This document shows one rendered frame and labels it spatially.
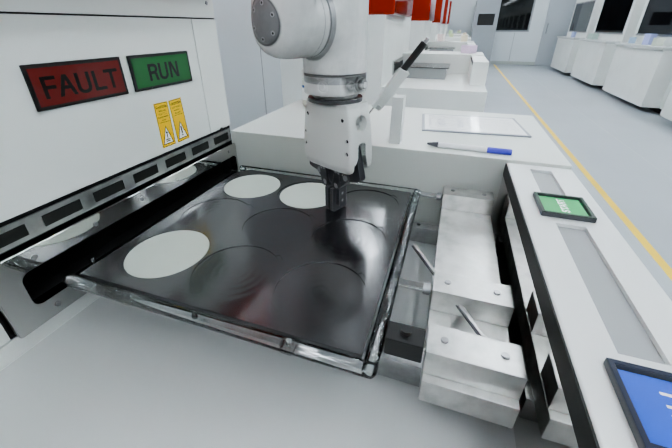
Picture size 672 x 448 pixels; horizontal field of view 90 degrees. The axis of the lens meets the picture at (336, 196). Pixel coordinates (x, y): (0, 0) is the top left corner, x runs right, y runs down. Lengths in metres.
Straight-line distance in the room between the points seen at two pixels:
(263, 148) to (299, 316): 0.43
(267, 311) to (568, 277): 0.28
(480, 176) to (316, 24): 0.38
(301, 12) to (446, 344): 0.34
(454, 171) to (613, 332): 0.37
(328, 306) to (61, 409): 0.28
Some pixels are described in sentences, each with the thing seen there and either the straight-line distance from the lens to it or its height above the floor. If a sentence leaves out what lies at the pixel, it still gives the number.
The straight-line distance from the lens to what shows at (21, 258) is 0.50.
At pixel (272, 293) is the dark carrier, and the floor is 0.90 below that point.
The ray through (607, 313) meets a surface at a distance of 0.35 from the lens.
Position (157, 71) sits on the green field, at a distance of 0.60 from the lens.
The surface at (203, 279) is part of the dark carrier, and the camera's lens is 0.43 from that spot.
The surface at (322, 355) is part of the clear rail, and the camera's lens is 0.33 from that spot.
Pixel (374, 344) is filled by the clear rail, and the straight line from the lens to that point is 0.33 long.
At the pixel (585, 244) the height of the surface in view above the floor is 0.96.
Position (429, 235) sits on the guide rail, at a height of 0.84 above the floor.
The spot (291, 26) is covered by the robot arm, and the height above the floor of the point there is 1.16.
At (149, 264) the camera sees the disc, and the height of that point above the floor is 0.90.
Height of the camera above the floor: 1.16
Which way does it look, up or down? 27 degrees down
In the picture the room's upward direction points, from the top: straight up
